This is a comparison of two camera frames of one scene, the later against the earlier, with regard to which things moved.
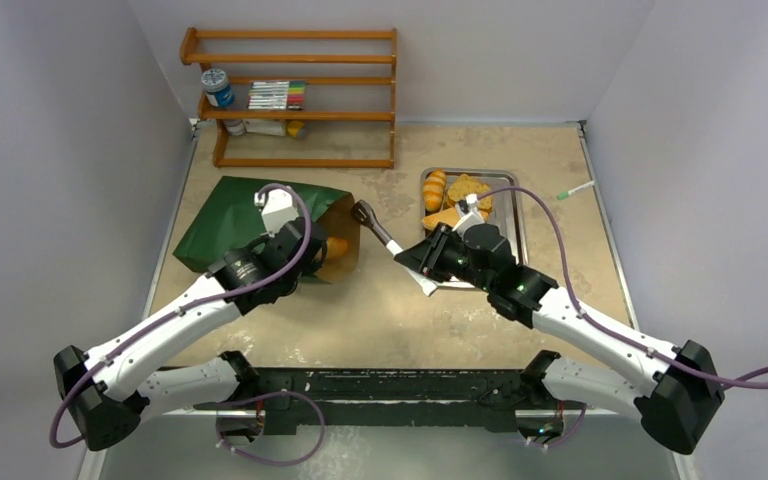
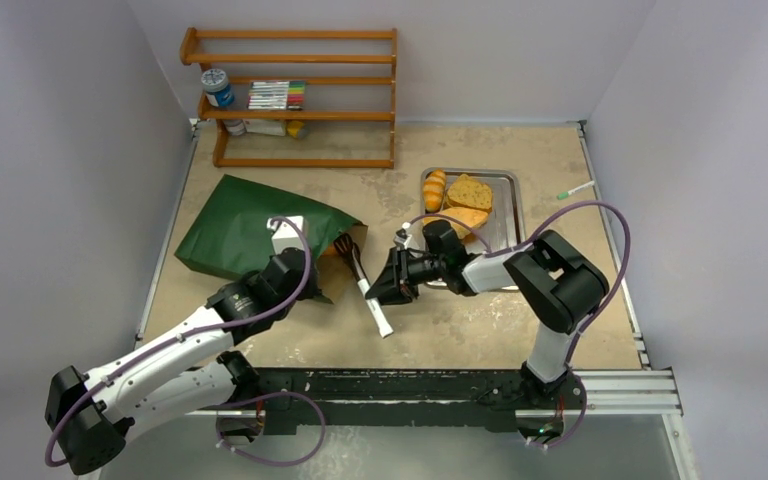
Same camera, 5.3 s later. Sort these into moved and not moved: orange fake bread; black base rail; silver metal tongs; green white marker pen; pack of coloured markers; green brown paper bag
Moved: green brown paper bag; silver metal tongs
Not moved: green white marker pen; orange fake bread; pack of coloured markers; black base rail
